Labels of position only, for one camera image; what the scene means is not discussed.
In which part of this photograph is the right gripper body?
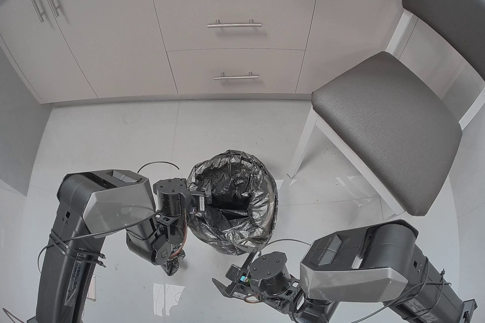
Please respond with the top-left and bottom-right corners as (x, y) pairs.
(226, 263), (254, 302)

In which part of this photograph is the black plastic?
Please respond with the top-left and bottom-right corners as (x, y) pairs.
(161, 250), (186, 277)

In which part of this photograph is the grey and white chair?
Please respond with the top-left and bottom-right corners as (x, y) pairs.
(286, 0), (485, 218)

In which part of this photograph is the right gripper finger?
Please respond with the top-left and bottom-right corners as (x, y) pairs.
(212, 278), (233, 299)

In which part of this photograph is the black plastic bag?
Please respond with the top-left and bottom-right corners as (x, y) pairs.
(186, 149), (279, 257)

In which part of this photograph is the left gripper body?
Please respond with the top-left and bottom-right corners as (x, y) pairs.
(189, 191), (208, 216)

